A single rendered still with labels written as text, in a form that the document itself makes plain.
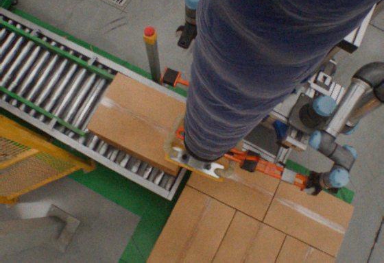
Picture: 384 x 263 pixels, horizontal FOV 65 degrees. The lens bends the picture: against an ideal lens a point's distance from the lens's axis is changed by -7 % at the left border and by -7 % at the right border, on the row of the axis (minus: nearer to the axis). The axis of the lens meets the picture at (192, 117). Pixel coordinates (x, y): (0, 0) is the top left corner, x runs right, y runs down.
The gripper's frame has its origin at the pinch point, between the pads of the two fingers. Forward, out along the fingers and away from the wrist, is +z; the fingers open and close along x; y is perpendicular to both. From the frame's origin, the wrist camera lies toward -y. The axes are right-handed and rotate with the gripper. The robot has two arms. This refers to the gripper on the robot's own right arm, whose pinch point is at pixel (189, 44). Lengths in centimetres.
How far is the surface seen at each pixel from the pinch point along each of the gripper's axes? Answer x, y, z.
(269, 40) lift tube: -29, -41, -96
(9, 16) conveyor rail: 162, -4, 93
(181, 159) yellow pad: -20, -42, 42
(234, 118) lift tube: -31, -40, -60
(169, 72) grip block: 7.4, -6.1, 29.0
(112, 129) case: 26, -45, 57
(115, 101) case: 34, -28, 57
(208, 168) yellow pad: -35, -39, 40
